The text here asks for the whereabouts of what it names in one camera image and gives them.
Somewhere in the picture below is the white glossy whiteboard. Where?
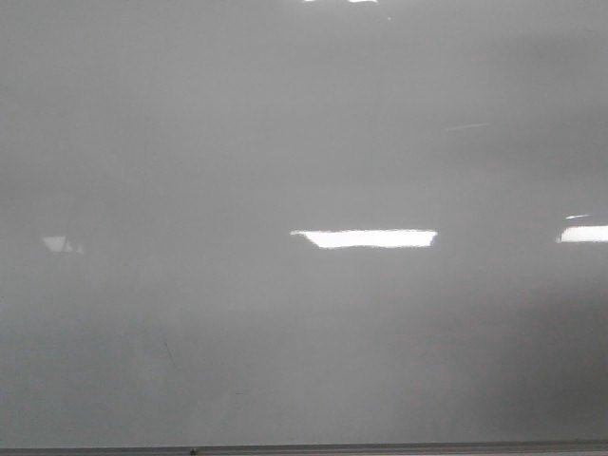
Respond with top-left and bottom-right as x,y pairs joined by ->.
1,1 -> 607,447

